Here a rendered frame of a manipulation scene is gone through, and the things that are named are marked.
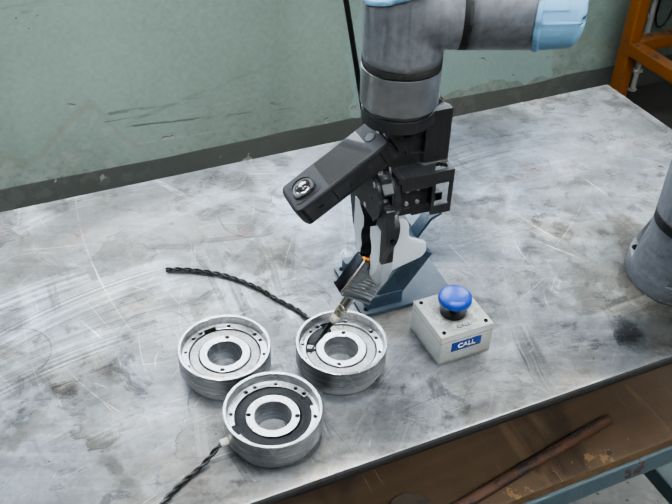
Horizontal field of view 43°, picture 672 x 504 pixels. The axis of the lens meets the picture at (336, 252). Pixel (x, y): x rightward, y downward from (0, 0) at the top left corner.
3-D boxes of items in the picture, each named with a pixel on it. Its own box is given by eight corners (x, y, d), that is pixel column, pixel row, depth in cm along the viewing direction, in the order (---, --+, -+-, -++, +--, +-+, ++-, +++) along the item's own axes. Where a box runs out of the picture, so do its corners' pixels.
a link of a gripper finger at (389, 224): (399, 269, 88) (401, 194, 83) (385, 272, 87) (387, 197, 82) (380, 245, 91) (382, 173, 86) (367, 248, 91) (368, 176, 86)
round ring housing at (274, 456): (294, 384, 98) (294, 358, 95) (339, 449, 91) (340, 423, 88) (209, 417, 94) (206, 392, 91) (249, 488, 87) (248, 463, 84)
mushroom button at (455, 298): (444, 339, 101) (449, 307, 97) (428, 317, 103) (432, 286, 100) (474, 330, 102) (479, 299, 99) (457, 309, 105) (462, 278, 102)
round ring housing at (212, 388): (166, 358, 101) (163, 332, 98) (247, 328, 105) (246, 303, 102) (202, 418, 94) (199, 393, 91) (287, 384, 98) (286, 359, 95)
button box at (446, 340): (438, 366, 100) (442, 336, 97) (410, 328, 105) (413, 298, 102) (497, 348, 103) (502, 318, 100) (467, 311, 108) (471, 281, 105)
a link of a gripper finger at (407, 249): (429, 290, 93) (433, 217, 88) (379, 302, 91) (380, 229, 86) (417, 274, 95) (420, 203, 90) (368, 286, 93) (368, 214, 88)
